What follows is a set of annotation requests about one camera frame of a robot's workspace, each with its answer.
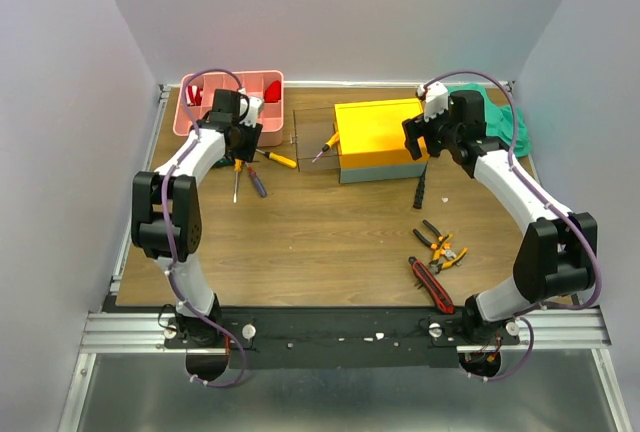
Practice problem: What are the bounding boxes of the blue handled screwdriver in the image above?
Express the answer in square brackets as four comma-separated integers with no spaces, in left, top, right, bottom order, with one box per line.
[245,162,268,198]

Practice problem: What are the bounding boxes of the black ribbed tool handle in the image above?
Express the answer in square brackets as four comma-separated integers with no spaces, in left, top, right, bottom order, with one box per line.
[413,167,427,210]

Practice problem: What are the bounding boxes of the black orange pliers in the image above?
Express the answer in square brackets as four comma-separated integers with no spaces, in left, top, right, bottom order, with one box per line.
[412,220,454,256]

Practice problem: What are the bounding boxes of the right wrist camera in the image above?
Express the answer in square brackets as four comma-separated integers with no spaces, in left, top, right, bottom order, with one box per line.
[416,81,449,121]

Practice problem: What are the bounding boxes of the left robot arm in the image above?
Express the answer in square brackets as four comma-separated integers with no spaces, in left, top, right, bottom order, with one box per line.
[131,89,265,347]

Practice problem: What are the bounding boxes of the small yellow screwdriver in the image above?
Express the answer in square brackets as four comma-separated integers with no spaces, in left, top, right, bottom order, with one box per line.
[312,132,340,163]

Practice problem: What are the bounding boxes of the pink compartment tray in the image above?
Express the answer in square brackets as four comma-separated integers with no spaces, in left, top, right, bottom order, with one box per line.
[172,69,286,149]

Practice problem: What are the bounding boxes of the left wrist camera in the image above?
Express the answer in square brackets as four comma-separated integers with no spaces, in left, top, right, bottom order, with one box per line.
[238,94,265,127]

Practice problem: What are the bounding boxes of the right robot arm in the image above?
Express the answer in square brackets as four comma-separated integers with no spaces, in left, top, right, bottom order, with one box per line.
[402,82,600,344]

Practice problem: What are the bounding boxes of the aluminium rail frame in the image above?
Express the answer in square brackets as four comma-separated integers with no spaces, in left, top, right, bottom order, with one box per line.
[57,81,634,432]

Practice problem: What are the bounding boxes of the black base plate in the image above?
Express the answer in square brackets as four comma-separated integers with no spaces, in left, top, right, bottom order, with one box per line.
[164,305,521,371]

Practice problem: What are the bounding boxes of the red object back compartment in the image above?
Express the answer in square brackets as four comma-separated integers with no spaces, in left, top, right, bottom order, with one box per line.
[263,80,283,103]

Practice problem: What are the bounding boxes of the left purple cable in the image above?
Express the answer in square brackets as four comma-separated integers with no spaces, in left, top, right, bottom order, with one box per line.
[164,68,251,389]

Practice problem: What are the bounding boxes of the green cloth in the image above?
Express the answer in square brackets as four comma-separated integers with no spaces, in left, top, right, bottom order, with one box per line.
[446,83,532,158]

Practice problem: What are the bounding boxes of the yellow and grey drawer box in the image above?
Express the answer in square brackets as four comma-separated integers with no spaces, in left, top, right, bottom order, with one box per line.
[334,99,428,184]

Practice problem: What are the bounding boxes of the red black utility knife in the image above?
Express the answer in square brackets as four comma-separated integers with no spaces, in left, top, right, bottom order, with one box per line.
[408,256,455,315]

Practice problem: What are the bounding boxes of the yellow screwdriver on table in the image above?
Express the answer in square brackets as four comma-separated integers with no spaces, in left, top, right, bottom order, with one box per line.
[256,149,297,169]

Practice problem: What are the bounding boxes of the clear acrylic drawer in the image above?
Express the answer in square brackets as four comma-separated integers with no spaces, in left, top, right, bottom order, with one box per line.
[293,106,340,173]

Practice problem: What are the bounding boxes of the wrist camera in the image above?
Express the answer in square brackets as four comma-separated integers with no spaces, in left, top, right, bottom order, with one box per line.
[416,81,449,121]
[238,94,265,127]

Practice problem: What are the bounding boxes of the red white striped item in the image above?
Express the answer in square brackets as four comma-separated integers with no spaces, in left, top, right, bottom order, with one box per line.
[185,85,203,107]

